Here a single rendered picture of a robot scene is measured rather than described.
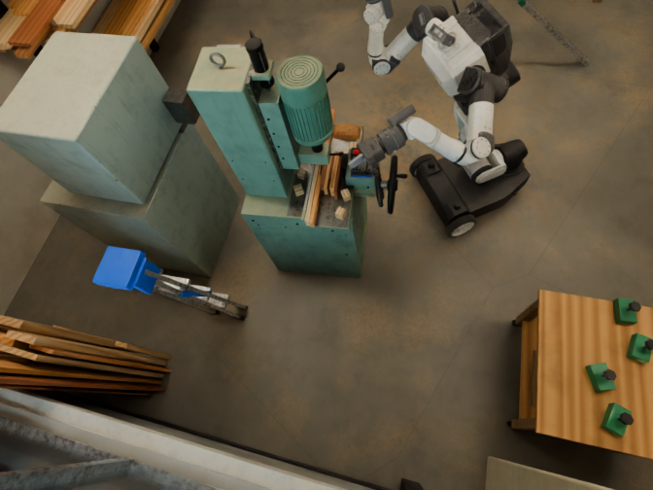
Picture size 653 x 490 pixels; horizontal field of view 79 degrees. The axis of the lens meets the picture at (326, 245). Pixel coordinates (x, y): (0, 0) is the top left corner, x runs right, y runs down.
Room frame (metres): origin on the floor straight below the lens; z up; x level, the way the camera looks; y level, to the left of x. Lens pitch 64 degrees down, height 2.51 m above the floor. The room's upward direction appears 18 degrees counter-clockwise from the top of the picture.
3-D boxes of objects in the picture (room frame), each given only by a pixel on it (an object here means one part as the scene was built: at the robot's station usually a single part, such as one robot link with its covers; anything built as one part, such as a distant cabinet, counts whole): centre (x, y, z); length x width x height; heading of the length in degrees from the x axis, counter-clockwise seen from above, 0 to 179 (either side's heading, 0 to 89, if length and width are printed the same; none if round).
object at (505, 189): (1.28, -1.09, 0.19); 0.64 x 0.52 x 0.33; 95
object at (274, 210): (1.21, 0.02, 0.76); 0.57 x 0.45 x 0.09; 65
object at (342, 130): (1.34, -0.27, 0.92); 0.14 x 0.09 x 0.04; 65
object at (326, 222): (1.11, -0.19, 0.87); 0.61 x 0.30 x 0.06; 155
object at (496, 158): (1.28, -1.12, 0.28); 0.21 x 0.20 x 0.13; 95
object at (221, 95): (1.28, 0.17, 1.16); 0.22 x 0.22 x 0.72; 65
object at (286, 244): (1.21, 0.02, 0.36); 0.58 x 0.45 x 0.71; 65
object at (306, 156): (1.17, -0.08, 1.03); 0.14 x 0.07 x 0.09; 65
